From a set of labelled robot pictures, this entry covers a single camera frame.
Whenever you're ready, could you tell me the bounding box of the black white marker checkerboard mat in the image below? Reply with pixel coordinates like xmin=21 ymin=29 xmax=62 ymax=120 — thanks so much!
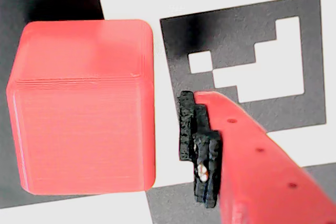
xmin=0 ymin=0 xmax=336 ymax=224

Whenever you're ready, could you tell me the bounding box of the red gripper finger with black pad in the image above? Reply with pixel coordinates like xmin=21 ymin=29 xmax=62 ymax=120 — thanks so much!
xmin=177 ymin=90 xmax=336 ymax=224

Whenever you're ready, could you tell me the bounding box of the red cube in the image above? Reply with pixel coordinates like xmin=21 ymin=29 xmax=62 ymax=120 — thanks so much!
xmin=5 ymin=19 xmax=157 ymax=196

